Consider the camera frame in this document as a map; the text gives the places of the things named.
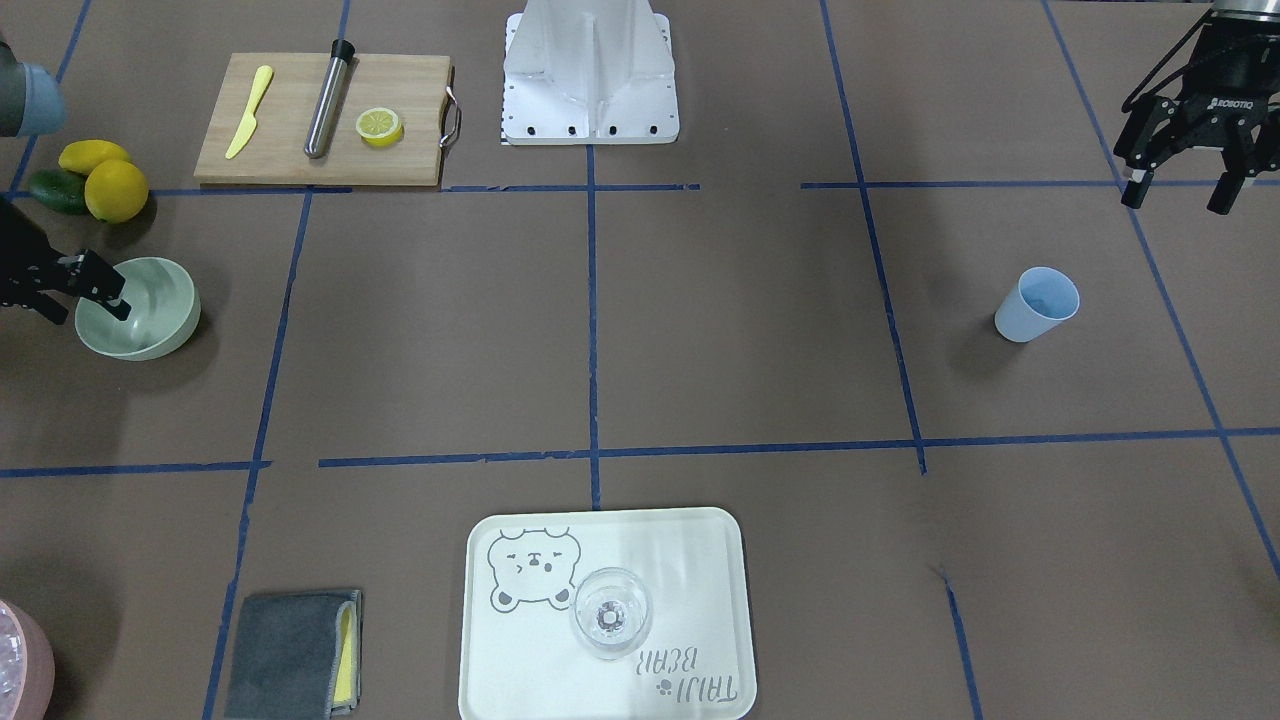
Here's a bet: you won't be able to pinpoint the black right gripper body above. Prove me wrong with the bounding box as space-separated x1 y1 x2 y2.
1 199 61 306

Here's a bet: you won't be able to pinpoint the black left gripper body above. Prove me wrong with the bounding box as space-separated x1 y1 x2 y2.
1140 45 1277 151

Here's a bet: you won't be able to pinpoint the light green bowl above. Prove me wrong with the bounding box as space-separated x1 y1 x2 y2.
74 258 201 361

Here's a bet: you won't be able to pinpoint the light blue plastic cup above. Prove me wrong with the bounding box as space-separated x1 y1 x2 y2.
993 266 1080 343

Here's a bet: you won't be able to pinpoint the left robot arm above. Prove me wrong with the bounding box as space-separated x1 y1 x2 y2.
1114 1 1279 215

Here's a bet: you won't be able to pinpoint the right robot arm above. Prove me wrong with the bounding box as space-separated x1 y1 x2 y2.
1 41 131 325

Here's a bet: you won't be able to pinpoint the clear ice cubes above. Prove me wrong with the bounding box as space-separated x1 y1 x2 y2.
1 609 26 703

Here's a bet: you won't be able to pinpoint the pink bowl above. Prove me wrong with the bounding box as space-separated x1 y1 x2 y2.
1 600 56 719

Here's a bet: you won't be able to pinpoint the green lime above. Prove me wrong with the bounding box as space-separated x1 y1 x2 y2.
28 168 90 217

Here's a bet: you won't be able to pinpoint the yellow lemon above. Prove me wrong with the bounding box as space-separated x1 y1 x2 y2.
84 159 150 224
58 138 132 177

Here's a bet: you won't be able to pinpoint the wooden cutting board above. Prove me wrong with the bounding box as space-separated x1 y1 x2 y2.
195 53 453 187

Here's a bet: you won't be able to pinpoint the yellow plastic knife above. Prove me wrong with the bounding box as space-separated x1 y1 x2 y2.
224 65 274 160

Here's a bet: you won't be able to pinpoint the half lemon slice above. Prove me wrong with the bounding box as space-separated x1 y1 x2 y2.
355 108 404 149

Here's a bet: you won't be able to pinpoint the steel muddler with black cap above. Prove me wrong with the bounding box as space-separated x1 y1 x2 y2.
303 38 356 159

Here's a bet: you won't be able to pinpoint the grey folded cloth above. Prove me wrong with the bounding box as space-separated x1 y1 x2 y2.
224 588 364 719

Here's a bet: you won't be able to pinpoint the cream bear serving tray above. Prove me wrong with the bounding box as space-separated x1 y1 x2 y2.
458 507 758 719

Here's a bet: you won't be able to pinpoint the clear wine glass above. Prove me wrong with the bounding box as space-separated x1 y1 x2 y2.
572 568 653 661

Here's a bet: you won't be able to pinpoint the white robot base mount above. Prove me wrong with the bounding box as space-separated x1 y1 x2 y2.
500 1 681 146

